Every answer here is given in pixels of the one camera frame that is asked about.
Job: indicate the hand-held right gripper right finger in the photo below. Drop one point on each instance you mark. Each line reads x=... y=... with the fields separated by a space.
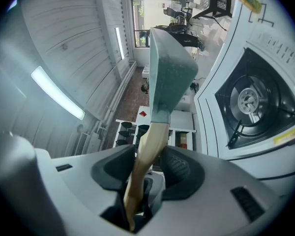
x=211 y=193

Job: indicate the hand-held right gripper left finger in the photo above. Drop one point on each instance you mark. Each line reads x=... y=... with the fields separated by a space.
x=83 y=181

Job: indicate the white portable induction cooktop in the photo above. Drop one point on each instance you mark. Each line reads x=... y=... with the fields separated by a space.
x=250 y=99

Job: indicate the white air conditioner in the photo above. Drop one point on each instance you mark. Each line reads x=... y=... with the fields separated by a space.
x=81 y=144

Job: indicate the white table black lines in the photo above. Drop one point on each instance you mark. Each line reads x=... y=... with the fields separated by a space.
x=268 y=167

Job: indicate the white shelving unit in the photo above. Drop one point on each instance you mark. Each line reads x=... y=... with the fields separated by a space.
x=186 y=130

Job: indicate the white cabinet red sticker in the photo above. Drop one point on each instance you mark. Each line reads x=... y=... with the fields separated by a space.
x=141 y=120

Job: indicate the long ceiling light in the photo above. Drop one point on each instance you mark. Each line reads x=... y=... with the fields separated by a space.
x=56 y=92
x=119 y=43
x=12 y=4

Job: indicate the black-framed window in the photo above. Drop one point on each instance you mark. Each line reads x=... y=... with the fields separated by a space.
x=150 y=13

